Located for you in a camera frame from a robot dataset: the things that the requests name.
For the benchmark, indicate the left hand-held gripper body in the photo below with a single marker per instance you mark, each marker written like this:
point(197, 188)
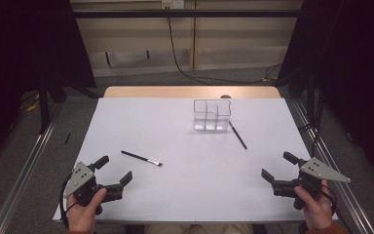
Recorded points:
point(83, 185)

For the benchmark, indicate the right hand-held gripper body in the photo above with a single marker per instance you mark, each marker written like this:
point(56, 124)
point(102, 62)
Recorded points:
point(308, 183)

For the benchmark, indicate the black makeup brush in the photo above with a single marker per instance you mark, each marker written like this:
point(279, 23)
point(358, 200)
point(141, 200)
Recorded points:
point(139, 157)

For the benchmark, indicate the black pen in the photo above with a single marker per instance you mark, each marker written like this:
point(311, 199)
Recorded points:
point(238, 136)

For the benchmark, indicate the clear plastic organizer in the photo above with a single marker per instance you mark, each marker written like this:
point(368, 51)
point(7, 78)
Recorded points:
point(211, 115)

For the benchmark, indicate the person's right hand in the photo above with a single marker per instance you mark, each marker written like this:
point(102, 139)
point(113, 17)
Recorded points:
point(316, 211)

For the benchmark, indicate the person's left hand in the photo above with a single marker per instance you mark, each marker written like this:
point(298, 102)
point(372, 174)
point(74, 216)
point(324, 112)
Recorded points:
point(82, 217)

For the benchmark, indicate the small black stick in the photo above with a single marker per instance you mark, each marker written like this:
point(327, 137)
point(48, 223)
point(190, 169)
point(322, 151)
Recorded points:
point(67, 138)

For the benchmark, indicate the white table mat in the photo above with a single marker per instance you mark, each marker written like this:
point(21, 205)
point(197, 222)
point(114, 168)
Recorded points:
point(175, 182)

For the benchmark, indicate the black metal stand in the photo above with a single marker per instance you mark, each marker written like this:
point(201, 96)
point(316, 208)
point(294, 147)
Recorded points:
point(311, 104)
point(44, 107)

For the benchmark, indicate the wooden table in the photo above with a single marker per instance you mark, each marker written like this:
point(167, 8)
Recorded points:
point(162, 92)

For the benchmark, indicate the dark curtain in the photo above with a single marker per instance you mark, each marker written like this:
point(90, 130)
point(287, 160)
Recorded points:
point(26, 45)
point(350, 65)

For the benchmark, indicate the black horizontal bar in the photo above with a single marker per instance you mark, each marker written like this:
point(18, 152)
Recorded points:
point(181, 13)

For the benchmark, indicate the metal floor rail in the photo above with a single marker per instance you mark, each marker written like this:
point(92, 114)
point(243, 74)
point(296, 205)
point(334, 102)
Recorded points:
point(22, 169)
point(350, 198)

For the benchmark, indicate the white wall outlet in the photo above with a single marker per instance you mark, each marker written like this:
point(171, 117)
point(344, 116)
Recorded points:
point(172, 4)

